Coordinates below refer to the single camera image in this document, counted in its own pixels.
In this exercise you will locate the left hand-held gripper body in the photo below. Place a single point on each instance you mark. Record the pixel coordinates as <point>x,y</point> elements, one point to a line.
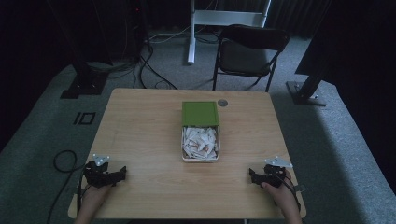
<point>96,175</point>

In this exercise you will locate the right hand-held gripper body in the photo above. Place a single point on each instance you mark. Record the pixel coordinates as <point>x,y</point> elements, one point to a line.
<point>275,174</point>

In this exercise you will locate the box of packets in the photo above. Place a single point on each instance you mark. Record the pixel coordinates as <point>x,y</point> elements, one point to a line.
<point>183,158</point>

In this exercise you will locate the green box sleeve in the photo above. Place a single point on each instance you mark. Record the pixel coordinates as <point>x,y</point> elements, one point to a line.
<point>200,113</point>

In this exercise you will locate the person's left hand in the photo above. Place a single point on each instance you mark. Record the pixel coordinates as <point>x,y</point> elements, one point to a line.
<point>95,196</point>

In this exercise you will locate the person's right hand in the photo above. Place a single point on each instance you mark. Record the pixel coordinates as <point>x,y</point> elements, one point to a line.
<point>281,194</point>

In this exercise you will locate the pile of white packets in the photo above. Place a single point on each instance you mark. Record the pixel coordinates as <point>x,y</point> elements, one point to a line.
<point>200,143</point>

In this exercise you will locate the grey table grommet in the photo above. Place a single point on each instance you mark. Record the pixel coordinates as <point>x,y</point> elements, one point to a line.
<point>222,102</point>

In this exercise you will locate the black metal stand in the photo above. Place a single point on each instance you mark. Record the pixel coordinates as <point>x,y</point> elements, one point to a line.
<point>85,82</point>
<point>306,91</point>

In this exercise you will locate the black folding chair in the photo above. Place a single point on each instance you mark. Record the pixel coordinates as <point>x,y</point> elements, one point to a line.
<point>246,56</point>

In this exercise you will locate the white desk frame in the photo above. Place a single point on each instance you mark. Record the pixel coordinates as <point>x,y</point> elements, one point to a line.
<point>218,17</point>

